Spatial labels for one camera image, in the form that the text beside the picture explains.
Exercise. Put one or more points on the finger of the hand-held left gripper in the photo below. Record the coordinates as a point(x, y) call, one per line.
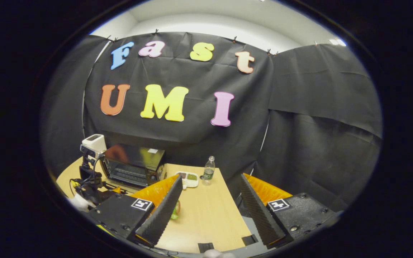
point(116, 190)

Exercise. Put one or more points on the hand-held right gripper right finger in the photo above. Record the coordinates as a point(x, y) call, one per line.
point(260, 215)

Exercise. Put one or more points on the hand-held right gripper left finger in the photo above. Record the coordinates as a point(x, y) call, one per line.
point(161, 216)

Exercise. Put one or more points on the green apple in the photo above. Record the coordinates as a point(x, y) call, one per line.
point(176, 213)

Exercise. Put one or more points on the black electric oven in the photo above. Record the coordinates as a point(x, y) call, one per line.
point(134, 157)

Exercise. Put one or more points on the white food tray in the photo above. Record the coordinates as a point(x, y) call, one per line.
point(188, 183)

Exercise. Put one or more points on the black tape strip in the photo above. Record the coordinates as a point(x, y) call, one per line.
point(249, 239)
point(205, 247)

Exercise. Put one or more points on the clear plastic water bottle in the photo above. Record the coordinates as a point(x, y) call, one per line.
point(209, 173)

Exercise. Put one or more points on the black backdrop cloth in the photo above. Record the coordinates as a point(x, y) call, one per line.
point(192, 73)

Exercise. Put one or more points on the small ceiling light panel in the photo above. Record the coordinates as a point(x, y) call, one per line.
point(337, 42)

